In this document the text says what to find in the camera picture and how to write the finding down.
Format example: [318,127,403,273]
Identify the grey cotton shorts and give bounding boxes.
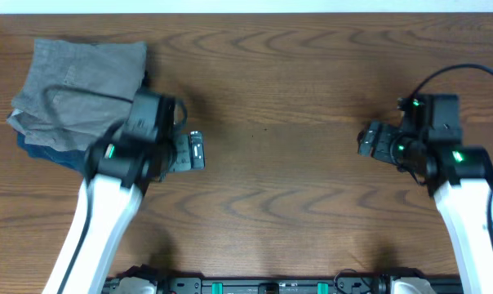
[7,39,147,151]

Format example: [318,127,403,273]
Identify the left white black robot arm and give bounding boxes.
[44,131,205,293]

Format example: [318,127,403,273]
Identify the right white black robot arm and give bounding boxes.
[357,121,493,293]

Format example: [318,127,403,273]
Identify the folded navy blue shorts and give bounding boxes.
[16,73,149,175]

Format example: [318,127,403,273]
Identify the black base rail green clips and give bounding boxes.
[103,265,464,294]

